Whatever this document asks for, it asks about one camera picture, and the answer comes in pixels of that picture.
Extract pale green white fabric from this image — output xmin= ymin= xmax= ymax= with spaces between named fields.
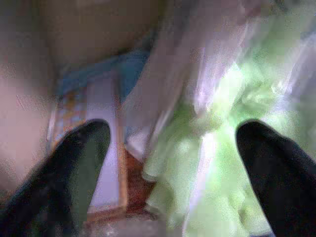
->
xmin=143 ymin=0 xmax=316 ymax=237

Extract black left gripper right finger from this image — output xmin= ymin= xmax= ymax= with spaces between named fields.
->
xmin=236 ymin=120 xmax=316 ymax=237

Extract colourful picture book yellow border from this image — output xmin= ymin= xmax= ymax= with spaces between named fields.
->
xmin=46 ymin=53 xmax=154 ymax=223

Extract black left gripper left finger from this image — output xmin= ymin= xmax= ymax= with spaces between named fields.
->
xmin=0 ymin=119 xmax=111 ymax=237

